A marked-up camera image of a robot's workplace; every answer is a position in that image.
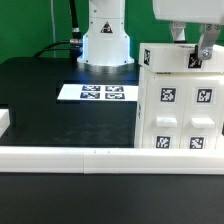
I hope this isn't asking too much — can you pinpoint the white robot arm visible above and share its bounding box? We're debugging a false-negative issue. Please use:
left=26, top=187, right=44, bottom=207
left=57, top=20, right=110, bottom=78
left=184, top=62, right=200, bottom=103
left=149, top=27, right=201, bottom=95
left=78, top=0, right=224, bottom=73

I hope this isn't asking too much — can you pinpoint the white L-shaped obstacle frame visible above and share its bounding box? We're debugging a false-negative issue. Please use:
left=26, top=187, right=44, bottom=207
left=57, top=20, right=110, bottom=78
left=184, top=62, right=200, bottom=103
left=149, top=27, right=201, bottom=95
left=0, top=108, right=224, bottom=175

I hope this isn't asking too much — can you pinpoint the white cabinet door panel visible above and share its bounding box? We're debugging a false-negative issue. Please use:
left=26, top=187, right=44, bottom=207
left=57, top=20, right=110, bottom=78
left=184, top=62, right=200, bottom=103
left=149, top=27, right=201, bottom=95
left=180, top=73, right=224, bottom=150
left=142, top=74, right=188, bottom=149

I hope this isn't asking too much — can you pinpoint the white cabinet body box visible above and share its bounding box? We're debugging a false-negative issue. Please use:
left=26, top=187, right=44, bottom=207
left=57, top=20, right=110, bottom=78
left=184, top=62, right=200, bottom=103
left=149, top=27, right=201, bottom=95
left=134, top=68, right=224, bottom=148

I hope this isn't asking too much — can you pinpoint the white marker sheet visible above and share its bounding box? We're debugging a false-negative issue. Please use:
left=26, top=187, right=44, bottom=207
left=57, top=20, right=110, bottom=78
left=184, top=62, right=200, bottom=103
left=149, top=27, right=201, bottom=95
left=57, top=84, right=138, bottom=102

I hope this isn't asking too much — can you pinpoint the black cable bundle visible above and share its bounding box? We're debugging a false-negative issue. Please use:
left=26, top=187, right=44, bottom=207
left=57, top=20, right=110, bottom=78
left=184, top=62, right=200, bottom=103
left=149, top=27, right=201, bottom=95
left=32, top=0, right=84, bottom=61

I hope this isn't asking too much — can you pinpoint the white thin cable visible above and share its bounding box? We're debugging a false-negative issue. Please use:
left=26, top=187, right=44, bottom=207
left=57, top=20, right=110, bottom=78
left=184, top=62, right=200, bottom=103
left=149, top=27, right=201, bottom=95
left=49, top=0, right=58, bottom=59

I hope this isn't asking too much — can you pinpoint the white cabinet top block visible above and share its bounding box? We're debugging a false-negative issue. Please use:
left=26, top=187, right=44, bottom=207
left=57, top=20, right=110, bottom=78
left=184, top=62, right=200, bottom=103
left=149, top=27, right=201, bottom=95
left=139, top=43, right=224, bottom=73

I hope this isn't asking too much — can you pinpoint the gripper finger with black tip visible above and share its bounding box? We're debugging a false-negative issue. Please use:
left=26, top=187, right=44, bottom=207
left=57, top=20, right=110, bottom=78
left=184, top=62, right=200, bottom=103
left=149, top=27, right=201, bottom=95
left=195, top=23, right=221, bottom=61
left=170, top=21, right=186, bottom=43

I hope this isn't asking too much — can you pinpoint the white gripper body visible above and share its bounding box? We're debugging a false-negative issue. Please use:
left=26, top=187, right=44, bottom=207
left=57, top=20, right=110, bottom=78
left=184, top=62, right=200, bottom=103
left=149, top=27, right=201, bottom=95
left=152, top=0, right=224, bottom=24

